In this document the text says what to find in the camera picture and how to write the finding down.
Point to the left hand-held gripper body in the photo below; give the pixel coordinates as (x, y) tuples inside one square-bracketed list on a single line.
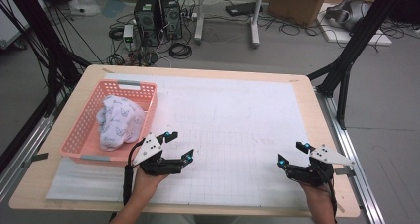
[(150, 149)]

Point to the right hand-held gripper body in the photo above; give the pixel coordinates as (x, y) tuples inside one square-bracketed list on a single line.
[(313, 174)]

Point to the lilac printed towel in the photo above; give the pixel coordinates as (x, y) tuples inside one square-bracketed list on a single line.
[(120, 121)]

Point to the pink plastic basket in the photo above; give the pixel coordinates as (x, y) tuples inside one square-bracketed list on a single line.
[(82, 131)]

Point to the person's right hand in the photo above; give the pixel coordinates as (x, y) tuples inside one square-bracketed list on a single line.
[(320, 196)]

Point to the person's left hand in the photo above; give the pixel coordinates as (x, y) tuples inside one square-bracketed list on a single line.
[(147, 184)]

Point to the grey metal clamp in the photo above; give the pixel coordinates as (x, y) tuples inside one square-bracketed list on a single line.
[(348, 172), (36, 158)]

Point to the white grid mat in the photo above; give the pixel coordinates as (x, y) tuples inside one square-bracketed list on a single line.
[(231, 95)]

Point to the small white and green box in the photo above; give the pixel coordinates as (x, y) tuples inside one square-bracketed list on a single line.
[(128, 34)]

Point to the white foam board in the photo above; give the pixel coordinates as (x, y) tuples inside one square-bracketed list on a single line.
[(340, 35)]

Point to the narrow black computer tower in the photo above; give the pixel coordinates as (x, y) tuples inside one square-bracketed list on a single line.
[(171, 17)]

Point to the wide black computer tower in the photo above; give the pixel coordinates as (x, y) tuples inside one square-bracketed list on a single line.
[(147, 19)]

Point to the white metal floor stand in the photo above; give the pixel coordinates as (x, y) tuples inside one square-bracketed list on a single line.
[(255, 22)]

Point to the grey headset device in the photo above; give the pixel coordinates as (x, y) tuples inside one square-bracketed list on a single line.
[(351, 12)]

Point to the brown cardboard box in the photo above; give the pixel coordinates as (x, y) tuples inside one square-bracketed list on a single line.
[(297, 4)]

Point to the flat black device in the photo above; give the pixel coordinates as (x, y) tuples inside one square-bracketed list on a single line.
[(242, 8)]

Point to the clear plastic bag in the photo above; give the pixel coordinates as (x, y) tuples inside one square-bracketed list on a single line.
[(84, 7)]

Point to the aluminium rail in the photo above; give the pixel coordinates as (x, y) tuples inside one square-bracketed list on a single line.
[(31, 141), (363, 191)]

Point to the black metal frame stand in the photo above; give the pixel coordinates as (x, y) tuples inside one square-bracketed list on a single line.
[(38, 25), (363, 35)]

